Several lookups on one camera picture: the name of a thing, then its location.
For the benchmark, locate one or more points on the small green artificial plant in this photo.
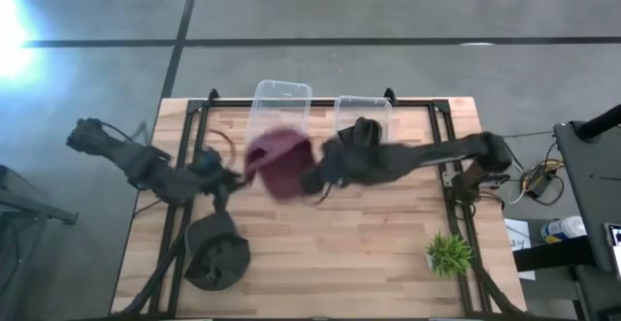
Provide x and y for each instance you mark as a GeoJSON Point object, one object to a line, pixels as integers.
{"type": "Point", "coordinates": [448, 255]}

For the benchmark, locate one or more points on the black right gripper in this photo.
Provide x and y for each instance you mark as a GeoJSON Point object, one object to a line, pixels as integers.
{"type": "Point", "coordinates": [356, 163]}

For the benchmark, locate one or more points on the black power supply box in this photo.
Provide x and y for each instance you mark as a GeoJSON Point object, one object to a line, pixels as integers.
{"type": "Point", "coordinates": [539, 185]}

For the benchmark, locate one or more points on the black aluminium table frame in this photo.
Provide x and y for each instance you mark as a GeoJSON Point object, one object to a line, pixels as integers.
{"type": "Point", "coordinates": [439, 117]}

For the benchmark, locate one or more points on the olive green cap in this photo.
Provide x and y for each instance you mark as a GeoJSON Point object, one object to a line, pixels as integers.
{"type": "Point", "coordinates": [216, 253]}

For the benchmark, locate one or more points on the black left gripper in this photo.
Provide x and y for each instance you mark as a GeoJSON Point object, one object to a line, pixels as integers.
{"type": "Point", "coordinates": [216, 175]}

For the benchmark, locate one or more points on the maroon cap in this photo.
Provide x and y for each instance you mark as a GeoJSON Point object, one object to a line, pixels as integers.
{"type": "Point", "coordinates": [284, 163]}

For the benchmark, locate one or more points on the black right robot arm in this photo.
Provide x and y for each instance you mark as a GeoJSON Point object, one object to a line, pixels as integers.
{"type": "Point", "coordinates": [436, 152]}

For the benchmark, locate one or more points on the clear plastic bin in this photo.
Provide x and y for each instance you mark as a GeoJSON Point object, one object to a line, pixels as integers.
{"type": "Point", "coordinates": [361, 107]}
{"type": "Point", "coordinates": [279, 105]}

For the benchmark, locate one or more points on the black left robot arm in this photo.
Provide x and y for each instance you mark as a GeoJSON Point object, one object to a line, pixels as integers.
{"type": "Point", "coordinates": [140, 163]}

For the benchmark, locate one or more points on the dark grey side table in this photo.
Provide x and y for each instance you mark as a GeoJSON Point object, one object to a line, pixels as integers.
{"type": "Point", "coordinates": [589, 175]}

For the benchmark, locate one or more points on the tablet with screen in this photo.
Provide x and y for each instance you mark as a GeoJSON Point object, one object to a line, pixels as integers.
{"type": "Point", "coordinates": [615, 246]}

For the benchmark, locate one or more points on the white wipes canister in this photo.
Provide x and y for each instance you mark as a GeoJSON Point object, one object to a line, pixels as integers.
{"type": "Point", "coordinates": [563, 229]}

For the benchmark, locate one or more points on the grey bench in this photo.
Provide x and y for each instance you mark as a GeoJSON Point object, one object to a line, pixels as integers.
{"type": "Point", "coordinates": [29, 200]}

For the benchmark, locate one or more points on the white paper sheet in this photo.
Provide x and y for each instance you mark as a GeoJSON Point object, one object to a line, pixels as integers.
{"type": "Point", "coordinates": [520, 236]}

